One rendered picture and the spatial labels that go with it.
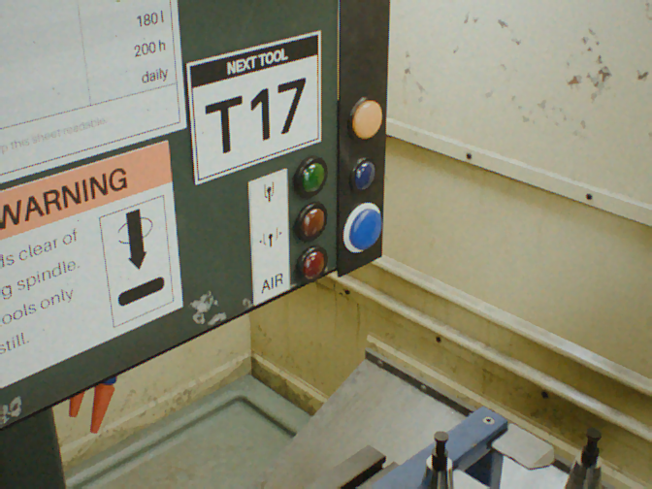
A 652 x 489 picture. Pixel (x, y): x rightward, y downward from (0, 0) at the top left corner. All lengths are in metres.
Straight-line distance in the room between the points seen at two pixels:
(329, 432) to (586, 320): 0.58
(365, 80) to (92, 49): 0.20
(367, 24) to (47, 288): 0.25
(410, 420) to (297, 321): 0.40
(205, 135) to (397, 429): 1.28
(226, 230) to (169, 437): 1.55
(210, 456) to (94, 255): 1.57
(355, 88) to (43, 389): 0.26
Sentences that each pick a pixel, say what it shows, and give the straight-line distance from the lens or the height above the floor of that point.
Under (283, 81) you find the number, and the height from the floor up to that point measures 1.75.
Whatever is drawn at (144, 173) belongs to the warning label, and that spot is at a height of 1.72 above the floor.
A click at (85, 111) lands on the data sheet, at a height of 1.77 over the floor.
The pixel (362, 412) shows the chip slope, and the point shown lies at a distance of 1.78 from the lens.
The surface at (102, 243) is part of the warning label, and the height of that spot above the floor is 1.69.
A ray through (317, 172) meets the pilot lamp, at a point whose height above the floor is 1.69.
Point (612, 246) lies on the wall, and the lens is 1.39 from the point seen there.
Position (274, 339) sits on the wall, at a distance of 2.09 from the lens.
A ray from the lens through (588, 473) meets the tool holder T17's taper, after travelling 0.97.
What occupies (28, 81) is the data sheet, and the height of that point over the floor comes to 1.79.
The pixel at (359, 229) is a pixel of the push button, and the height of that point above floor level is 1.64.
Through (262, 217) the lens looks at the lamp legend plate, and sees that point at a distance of 0.56.
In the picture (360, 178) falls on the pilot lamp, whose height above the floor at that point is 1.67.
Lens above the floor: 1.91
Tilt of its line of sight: 28 degrees down
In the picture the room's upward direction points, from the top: straight up
